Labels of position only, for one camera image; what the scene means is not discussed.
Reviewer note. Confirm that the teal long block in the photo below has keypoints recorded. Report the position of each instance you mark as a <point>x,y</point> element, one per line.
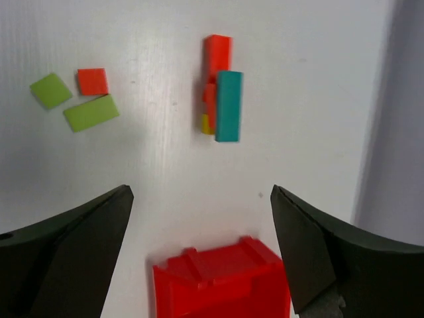
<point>229,103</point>

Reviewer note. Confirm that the light green long block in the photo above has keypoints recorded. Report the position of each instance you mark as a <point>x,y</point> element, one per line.
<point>91,113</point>

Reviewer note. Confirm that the red plastic tray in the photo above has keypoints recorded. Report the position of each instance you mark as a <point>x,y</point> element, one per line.
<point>245,279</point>

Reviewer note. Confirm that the red long block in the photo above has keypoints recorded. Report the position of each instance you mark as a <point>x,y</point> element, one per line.
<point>218,55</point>

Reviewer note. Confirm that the orange square block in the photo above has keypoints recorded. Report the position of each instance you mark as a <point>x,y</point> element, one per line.
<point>92,81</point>

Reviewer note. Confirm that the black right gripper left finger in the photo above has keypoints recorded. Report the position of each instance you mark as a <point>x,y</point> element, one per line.
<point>62,266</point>

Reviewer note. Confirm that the yellow small cube block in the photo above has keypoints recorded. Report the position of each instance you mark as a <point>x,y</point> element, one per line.
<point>205,128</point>

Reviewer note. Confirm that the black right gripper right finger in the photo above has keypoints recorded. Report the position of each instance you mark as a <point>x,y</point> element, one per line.
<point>335,269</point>

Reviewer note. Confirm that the light green small block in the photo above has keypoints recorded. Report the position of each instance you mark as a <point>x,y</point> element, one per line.
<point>51,91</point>

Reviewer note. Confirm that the red wide block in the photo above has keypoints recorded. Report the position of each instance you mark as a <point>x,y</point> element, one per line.
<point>209,98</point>

